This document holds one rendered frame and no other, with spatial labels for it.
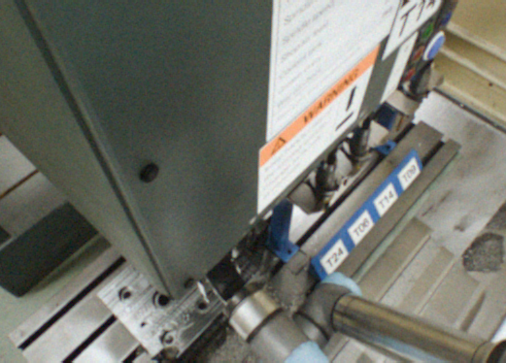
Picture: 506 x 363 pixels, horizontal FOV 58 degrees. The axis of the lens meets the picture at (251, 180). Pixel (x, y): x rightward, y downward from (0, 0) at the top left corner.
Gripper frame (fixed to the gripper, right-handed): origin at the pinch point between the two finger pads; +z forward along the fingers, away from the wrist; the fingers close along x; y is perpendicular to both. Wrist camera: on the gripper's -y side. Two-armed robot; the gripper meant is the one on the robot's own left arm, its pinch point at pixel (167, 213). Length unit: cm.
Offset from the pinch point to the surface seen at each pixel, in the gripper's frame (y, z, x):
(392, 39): -40.9, -19.7, 18.5
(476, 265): 64, -46, 72
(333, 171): 2.4, -12.4, 28.6
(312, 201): 8.2, -12.5, 23.8
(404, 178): 36, -16, 60
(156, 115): -53, -22, -7
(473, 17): 16, 0, 101
